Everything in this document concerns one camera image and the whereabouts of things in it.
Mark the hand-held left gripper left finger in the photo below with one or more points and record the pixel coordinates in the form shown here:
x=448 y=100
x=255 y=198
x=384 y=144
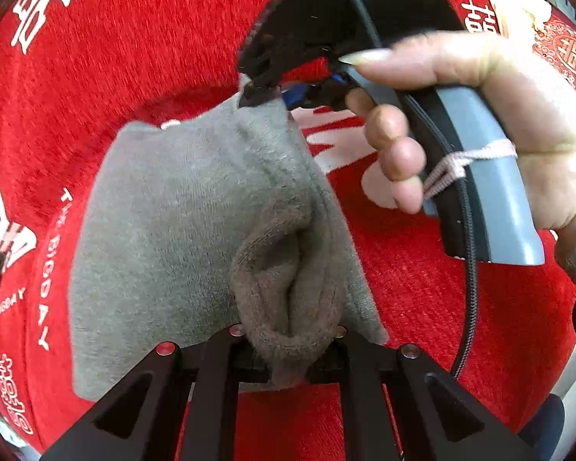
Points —
x=230 y=348

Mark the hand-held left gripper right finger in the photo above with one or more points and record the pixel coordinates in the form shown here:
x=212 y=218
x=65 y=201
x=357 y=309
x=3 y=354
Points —
x=353 y=348

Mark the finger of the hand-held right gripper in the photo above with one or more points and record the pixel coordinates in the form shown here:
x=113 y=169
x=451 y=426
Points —
x=317 y=91
x=278 y=53

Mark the grey-brown knit sweater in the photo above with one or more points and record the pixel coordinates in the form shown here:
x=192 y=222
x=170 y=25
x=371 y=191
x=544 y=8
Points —
x=173 y=211

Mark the person's right hand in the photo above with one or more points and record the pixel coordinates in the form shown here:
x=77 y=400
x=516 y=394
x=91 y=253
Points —
x=533 y=105

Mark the red printed blanket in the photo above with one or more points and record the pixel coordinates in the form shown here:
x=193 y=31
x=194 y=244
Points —
x=125 y=48

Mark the red embroidered cushion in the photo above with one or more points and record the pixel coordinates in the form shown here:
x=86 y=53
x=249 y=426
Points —
x=569 y=53

